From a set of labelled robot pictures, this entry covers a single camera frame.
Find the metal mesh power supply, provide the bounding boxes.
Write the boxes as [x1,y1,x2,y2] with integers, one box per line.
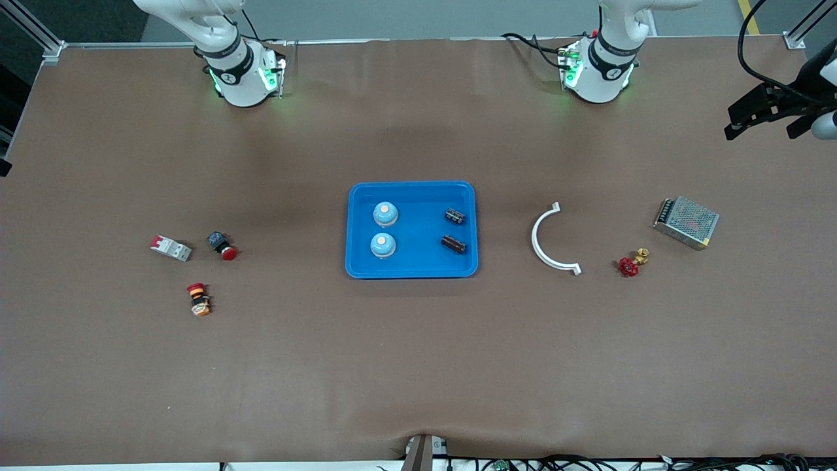
[653,195,721,252]

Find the blue plastic tray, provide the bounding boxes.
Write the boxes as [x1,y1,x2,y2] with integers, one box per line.
[345,180,480,280]

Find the red handle brass valve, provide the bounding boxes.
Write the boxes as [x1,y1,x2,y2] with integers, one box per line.
[618,247,651,278]

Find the red button with orange block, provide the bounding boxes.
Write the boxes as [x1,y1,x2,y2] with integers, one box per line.
[186,282,213,318]

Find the white curved plastic clamp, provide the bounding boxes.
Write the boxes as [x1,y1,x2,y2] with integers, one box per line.
[531,202,583,276]

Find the aluminium frame post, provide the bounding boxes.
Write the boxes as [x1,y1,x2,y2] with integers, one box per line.
[783,0,837,50]
[0,0,66,66]

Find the black base cable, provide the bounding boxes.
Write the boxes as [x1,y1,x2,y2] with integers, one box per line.
[501,31,568,70]

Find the red button with black block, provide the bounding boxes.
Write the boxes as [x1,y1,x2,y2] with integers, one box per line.
[207,230,239,262]

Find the white red circuit breaker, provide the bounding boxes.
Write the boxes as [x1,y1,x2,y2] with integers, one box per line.
[150,235,193,262]

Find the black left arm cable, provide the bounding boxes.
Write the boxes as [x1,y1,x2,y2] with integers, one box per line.
[738,0,821,105]

